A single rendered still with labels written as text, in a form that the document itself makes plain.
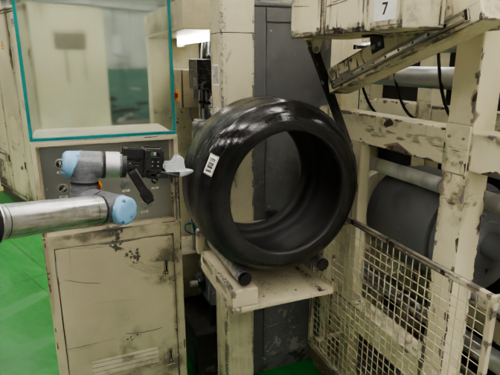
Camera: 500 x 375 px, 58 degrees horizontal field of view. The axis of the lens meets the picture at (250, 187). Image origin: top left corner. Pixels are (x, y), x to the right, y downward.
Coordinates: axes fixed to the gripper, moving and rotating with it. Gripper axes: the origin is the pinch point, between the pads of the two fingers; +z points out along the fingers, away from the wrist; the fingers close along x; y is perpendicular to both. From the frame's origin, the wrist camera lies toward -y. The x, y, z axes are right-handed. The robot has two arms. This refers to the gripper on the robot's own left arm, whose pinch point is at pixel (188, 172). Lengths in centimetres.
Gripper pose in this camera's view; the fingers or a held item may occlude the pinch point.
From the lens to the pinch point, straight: 138.9
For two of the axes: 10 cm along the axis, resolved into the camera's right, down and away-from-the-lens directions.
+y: 1.0, -9.7, -2.4
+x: -3.7, -2.6, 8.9
